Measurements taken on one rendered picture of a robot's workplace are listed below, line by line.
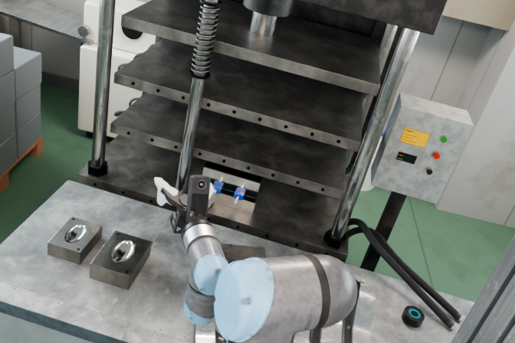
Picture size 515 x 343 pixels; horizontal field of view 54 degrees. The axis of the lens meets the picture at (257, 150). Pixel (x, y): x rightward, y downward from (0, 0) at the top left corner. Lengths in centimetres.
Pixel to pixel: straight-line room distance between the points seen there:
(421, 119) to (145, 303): 129
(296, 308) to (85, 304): 120
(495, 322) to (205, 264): 59
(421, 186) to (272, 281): 162
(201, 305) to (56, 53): 409
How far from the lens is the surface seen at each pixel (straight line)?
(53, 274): 197
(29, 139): 390
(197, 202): 117
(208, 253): 108
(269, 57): 207
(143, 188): 241
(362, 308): 192
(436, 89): 463
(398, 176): 228
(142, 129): 237
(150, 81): 224
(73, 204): 228
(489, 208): 465
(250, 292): 74
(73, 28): 416
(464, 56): 458
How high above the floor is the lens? 219
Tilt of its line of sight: 29 degrees down
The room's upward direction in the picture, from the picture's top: 14 degrees clockwise
